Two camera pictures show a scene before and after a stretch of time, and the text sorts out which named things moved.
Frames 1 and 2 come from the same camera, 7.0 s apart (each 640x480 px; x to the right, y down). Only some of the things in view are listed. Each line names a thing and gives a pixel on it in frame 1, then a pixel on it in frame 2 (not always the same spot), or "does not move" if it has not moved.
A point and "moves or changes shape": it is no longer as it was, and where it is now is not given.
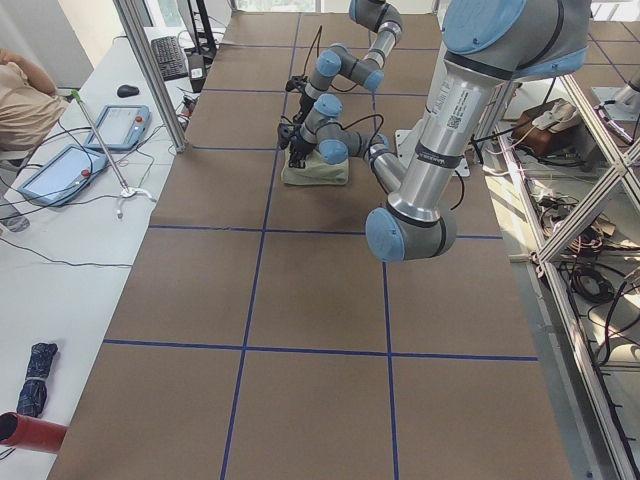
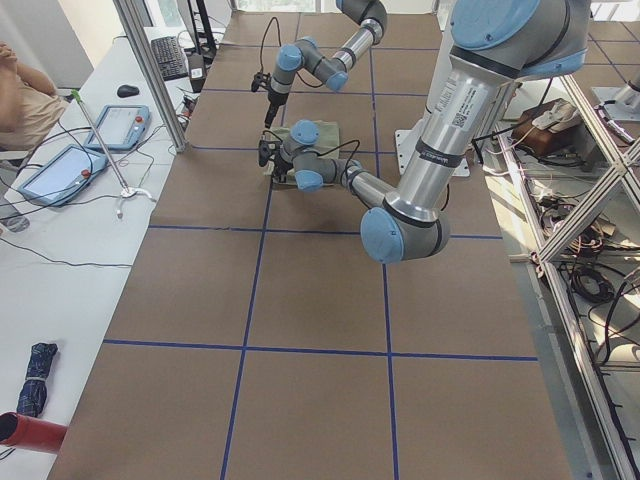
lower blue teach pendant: x=64 y=177 does not move
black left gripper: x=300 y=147 → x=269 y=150
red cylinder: x=31 y=432 does not move
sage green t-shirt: x=315 y=172 moves or changes shape
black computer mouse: x=127 y=91 does not move
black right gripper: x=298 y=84 → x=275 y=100
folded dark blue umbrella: x=33 y=391 does not move
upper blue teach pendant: x=121 y=126 does not move
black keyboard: x=171 y=60 does not move
